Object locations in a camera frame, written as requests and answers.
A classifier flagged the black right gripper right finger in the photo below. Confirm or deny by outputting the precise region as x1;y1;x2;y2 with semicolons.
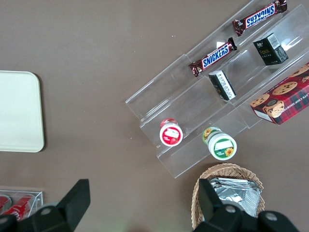
193;178;299;232

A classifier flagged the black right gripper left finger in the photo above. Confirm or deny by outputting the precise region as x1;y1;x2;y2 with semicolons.
0;178;91;232

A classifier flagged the light wicker basket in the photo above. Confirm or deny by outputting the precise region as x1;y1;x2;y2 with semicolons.
191;163;266;230

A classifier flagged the cream plastic tray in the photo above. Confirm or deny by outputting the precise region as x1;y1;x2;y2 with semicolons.
0;71;45;153

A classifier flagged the silver foil container stack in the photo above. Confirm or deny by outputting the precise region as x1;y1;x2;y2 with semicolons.
209;177;263;218

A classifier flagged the clear acrylic bottle rack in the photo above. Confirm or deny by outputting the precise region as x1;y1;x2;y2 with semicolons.
0;186;44;222

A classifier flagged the red cola bottle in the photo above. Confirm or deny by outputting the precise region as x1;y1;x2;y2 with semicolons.
0;195;12;215
3;196;34;222

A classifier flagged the green sunflower lid jar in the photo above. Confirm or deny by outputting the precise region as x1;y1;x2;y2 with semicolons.
202;127;237;161

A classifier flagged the red lid jar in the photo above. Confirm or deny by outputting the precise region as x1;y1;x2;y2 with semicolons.
159;117;183;147

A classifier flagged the clear acrylic tiered stand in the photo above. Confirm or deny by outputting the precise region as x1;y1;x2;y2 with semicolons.
125;0;309;179

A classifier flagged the small black carton box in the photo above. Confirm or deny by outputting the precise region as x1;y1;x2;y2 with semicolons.
252;32;289;66
208;70;237;101

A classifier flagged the red tartan cookie box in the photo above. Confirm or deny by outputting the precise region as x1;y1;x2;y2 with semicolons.
250;62;309;125

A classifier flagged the Snickers chocolate bar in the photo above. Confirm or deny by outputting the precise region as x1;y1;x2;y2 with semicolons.
188;37;238;77
232;0;288;37

